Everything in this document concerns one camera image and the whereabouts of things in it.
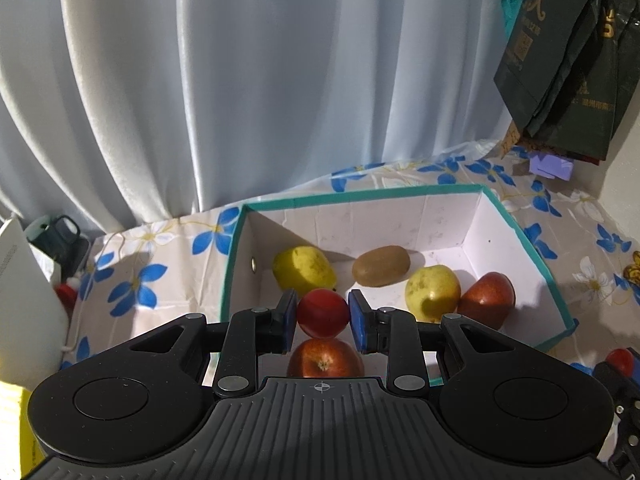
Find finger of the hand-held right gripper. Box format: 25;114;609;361
592;360;628;391

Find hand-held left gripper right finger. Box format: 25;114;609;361
348;288;507;399

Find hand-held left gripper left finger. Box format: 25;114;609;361
119;288;300;399

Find small red tomato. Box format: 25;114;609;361
297;288;351;339
605;347;637;377

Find red apple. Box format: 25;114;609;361
456;271;516;331
286;337;366;379

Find yellow pear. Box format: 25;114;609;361
272;245;339;297

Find brown kiwi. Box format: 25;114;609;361
351;245;412;288

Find yellow green apple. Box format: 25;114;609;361
404;264;462;324

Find teal cardboard box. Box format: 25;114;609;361
218;184;577;386

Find brown patterned object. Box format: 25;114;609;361
622;251;640;286

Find floral tablecloth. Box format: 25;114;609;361
60;141;640;381

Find purple paper piece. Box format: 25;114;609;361
528;153;574;182

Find small red object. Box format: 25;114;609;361
54;280;81;313

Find brown speckled packet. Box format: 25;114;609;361
498;120;523;160

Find white curtain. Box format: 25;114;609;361
0;0;516;233

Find dark green mug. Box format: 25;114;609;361
26;214;83;271

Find white perforated appliance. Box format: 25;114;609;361
0;216;70;386

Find yellow block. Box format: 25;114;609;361
0;381;48;480

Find dark green bag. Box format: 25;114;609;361
493;0;640;162

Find white cord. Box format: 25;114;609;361
60;230;126;353

